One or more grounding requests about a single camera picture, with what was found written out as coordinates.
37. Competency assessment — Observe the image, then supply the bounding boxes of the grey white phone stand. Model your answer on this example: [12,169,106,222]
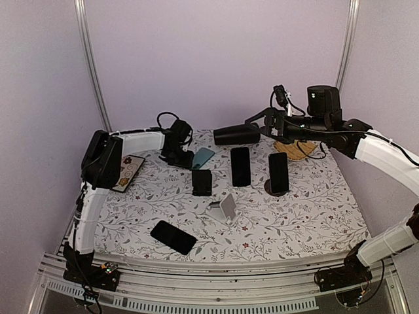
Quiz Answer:
[206,194,242,226]

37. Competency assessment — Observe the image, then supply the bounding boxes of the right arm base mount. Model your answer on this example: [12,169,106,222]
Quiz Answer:
[314,260,373,292]

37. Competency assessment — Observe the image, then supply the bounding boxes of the woven bamboo tray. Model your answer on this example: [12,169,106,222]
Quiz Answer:
[274,141,318,161]

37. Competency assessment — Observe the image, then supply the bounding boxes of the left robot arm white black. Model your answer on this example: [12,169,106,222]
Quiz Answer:
[64,112,194,262]

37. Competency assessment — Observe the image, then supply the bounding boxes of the aluminium corner post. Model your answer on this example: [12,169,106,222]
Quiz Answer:
[74,0,112,131]
[335,0,360,91]

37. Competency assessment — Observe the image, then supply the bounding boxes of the floral table mat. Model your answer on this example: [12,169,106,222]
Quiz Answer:
[64,129,373,264]

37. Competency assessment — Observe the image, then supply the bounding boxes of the black folding phone stand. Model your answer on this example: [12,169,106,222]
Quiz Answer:
[192,169,212,196]

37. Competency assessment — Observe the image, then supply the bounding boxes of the front aluminium rail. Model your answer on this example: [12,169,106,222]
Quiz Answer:
[35,251,399,300]

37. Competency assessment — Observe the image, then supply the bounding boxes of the black cylinder speaker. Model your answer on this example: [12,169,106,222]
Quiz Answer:
[213,124,261,146]

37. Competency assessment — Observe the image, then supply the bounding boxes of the teal smartphone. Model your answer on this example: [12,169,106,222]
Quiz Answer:
[191,147,215,170]

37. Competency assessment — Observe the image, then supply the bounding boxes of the black smartphone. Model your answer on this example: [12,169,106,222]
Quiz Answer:
[151,220,197,255]
[230,147,251,187]

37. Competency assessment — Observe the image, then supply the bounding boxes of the round wooden base phone stand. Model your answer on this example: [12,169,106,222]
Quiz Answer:
[264,180,288,197]

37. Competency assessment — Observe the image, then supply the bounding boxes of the right aluminium corner post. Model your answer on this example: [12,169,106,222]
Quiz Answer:
[335,0,360,91]

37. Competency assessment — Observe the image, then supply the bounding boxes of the black smartphone front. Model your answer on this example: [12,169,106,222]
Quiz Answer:
[151,220,197,255]

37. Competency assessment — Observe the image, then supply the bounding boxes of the floral square coaster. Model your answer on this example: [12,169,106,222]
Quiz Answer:
[111,155,145,193]

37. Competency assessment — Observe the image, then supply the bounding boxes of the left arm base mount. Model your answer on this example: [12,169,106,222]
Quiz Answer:
[63,260,120,292]

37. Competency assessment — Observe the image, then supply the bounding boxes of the left aluminium corner post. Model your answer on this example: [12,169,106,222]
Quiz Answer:
[74,0,112,131]

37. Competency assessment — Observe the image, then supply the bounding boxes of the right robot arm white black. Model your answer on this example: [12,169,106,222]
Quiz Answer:
[245,85,418,285]

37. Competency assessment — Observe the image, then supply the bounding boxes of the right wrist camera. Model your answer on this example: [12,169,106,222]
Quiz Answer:
[273,85,292,116]

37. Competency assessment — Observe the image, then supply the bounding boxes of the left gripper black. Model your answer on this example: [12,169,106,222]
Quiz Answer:
[165,146,194,170]

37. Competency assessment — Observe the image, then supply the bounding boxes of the blue smartphone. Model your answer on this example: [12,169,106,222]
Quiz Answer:
[268,152,289,193]

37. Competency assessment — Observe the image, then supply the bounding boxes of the perforated cable tray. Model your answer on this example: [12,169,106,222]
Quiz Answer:
[42,279,320,313]

